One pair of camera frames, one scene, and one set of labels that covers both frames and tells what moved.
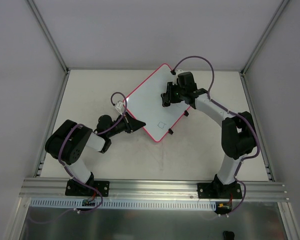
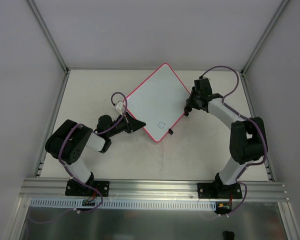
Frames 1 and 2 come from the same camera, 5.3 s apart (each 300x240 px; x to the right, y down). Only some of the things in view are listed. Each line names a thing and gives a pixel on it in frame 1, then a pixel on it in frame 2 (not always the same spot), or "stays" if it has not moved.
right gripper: (170, 93) to (192, 100)
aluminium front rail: (53, 188) stays
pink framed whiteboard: (144, 103) stays
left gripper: (128, 122) stays
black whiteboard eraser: (166, 99) to (188, 109)
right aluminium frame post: (273, 21) stays
